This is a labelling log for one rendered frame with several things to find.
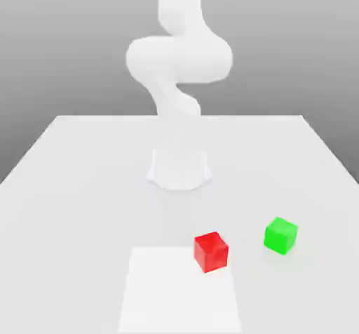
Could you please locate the small red cube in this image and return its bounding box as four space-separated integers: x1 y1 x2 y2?
193 230 230 274

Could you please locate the small green cube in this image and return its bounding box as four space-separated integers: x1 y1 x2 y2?
263 216 299 256

